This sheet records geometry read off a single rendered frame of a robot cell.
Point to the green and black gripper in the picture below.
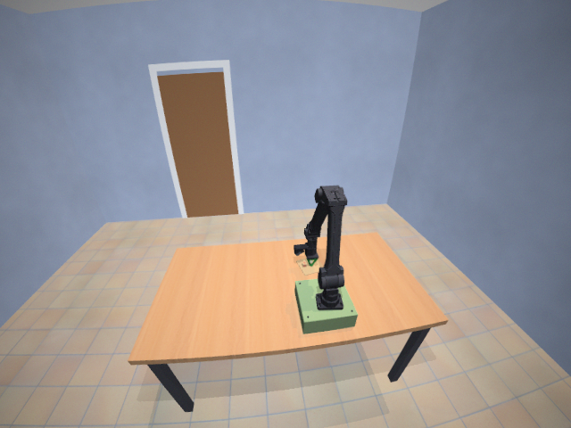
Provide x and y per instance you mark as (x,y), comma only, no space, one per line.
(315,255)

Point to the beige flat mat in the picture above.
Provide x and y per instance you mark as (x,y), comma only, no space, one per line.
(309,270)

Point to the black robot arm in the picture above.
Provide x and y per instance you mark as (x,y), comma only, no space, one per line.
(332,208)

